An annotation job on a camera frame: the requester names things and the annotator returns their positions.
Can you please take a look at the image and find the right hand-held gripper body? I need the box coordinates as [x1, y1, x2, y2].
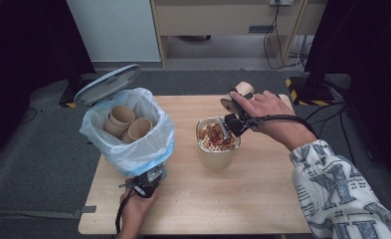
[216, 112, 262, 140]

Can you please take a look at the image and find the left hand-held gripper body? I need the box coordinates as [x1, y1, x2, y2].
[117, 164, 169, 200]

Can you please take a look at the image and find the brown paper cup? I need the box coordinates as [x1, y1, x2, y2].
[108, 105, 136, 129]
[120, 117, 154, 144]
[220, 81, 256, 115]
[103, 114, 131, 139]

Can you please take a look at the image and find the bin with blue plastic bag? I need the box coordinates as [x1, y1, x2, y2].
[79, 87, 176, 178]

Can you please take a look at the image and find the grey bin lid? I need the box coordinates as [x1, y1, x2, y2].
[73, 63, 143, 108]

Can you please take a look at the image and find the person's left hand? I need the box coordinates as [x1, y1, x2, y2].
[118, 178, 160, 225]

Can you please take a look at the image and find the person's right hand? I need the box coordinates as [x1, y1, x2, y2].
[230, 90, 317, 152]

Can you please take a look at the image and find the food scraps pile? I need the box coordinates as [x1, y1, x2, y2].
[198, 122, 239, 150]

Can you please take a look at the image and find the stand base with striped tape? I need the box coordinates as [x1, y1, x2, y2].
[58, 77, 98, 110]
[285, 75, 337, 108]

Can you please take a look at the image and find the light wooden cabinet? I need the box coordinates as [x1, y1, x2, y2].
[149, 0, 312, 68]

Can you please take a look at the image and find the black curtain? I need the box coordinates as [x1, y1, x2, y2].
[303, 0, 391, 182]

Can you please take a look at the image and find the white panel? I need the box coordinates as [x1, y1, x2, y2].
[66, 0, 161, 64]

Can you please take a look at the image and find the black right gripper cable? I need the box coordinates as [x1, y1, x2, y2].
[247, 114, 319, 139]

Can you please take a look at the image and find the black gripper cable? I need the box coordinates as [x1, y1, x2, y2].
[247, 114, 319, 139]
[114, 188, 135, 235]

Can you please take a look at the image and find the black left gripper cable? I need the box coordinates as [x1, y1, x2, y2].
[114, 188, 135, 235]

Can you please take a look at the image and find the black hanging cable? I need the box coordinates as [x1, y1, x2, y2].
[262, 0, 308, 71]

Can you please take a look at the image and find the thin black floor cable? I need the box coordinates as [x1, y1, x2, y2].
[18, 106, 39, 126]

